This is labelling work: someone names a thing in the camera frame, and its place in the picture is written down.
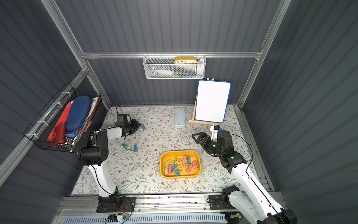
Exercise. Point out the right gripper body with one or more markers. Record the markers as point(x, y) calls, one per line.
point(203, 140)

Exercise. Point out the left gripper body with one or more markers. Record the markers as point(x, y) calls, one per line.
point(133, 126)

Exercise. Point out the yellow storage box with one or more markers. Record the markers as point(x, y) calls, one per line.
point(177, 158)

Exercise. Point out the yellow binder clip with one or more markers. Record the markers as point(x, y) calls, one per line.
point(166, 162)

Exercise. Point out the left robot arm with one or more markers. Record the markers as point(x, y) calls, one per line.
point(93, 150)

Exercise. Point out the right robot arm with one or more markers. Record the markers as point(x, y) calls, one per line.
point(251, 199)

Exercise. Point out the wooden easel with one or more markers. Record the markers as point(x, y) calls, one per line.
point(202, 121)

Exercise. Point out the light blue plastic case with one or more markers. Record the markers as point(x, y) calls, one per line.
point(180, 117)

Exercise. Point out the blue oval pouch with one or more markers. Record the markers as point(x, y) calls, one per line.
point(78, 113)

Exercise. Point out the yellow clock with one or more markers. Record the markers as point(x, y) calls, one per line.
point(185, 60)

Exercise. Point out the whiteboard with blue frame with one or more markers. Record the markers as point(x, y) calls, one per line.
point(222, 92)

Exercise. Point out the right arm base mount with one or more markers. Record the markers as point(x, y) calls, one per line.
point(218, 202)

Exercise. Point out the white wire wall basket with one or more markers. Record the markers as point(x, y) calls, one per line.
point(163, 67)

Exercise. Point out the black wire side basket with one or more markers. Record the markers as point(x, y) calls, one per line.
point(40, 131)

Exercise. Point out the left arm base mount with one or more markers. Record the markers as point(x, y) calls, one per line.
point(115, 204)

